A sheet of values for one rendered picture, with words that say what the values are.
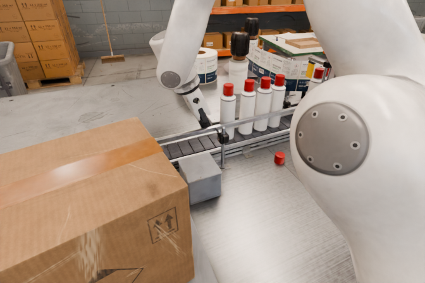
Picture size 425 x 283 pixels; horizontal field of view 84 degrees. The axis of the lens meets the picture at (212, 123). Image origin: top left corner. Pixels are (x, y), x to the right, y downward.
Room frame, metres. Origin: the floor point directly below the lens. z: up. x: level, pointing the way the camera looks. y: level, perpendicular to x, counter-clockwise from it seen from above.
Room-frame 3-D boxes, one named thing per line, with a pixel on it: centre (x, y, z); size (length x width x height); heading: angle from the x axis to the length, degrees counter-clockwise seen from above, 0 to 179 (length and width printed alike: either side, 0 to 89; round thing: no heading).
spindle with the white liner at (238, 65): (1.04, -0.12, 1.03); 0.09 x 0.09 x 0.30
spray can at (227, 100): (0.70, -0.05, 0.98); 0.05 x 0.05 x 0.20
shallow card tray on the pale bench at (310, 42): (2.39, -0.92, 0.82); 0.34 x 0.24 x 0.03; 110
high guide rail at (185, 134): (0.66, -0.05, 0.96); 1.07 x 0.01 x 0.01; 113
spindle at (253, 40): (1.43, -0.22, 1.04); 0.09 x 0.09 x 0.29
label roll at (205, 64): (1.29, 0.07, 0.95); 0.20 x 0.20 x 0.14
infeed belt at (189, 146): (0.81, -0.30, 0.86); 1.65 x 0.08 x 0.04; 113
